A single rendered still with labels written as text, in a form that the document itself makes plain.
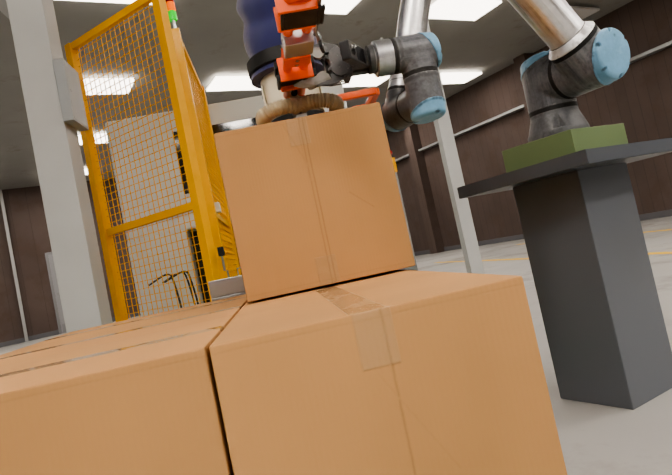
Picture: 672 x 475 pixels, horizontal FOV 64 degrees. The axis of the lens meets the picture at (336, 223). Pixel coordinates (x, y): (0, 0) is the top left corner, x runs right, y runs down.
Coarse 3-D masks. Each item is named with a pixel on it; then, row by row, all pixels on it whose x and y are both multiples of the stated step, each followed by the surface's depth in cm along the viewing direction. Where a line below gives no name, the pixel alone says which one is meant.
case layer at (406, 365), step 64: (128, 320) 169; (192, 320) 110; (256, 320) 82; (320, 320) 65; (384, 320) 66; (448, 320) 66; (512, 320) 67; (0, 384) 68; (64, 384) 61; (128, 384) 62; (192, 384) 63; (256, 384) 63; (320, 384) 64; (384, 384) 65; (448, 384) 66; (512, 384) 67; (0, 448) 60; (64, 448) 61; (128, 448) 61; (192, 448) 62; (256, 448) 63; (320, 448) 64; (384, 448) 64; (448, 448) 65; (512, 448) 66
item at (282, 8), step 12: (276, 0) 95; (312, 0) 96; (276, 12) 103; (288, 12) 96; (300, 12) 96; (312, 12) 98; (276, 24) 103; (288, 24) 100; (300, 24) 101; (312, 24) 103
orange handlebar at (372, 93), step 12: (288, 0) 95; (300, 0) 95; (288, 36) 109; (288, 60) 121; (300, 60) 123; (288, 72) 130; (288, 96) 149; (348, 96) 164; (360, 96) 165; (372, 96) 168
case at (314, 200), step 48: (240, 144) 126; (288, 144) 126; (336, 144) 127; (384, 144) 128; (240, 192) 125; (288, 192) 126; (336, 192) 126; (384, 192) 127; (240, 240) 124; (288, 240) 125; (336, 240) 126; (384, 240) 126; (288, 288) 124
